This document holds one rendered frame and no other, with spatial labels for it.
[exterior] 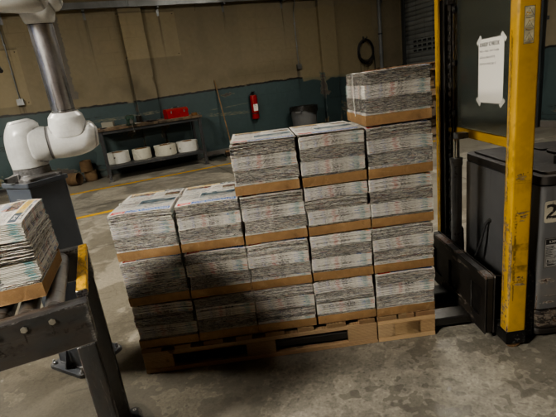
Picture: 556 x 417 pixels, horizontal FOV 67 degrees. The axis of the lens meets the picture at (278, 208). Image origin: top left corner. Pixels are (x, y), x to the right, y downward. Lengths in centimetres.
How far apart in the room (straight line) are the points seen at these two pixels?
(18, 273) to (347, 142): 129
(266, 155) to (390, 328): 106
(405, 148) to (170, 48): 716
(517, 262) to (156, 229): 157
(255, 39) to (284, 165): 746
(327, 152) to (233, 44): 730
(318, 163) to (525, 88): 84
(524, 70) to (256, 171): 111
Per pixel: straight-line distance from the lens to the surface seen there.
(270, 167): 183
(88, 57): 854
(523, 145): 194
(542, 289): 226
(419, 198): 200
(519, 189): 197
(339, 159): 186
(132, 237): 200
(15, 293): 137
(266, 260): 196
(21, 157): 222
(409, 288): 216
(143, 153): 800
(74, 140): 219
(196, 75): 876
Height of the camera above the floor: 129
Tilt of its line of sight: 17 degrees down
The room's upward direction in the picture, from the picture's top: 7 degrees counter-clockwise
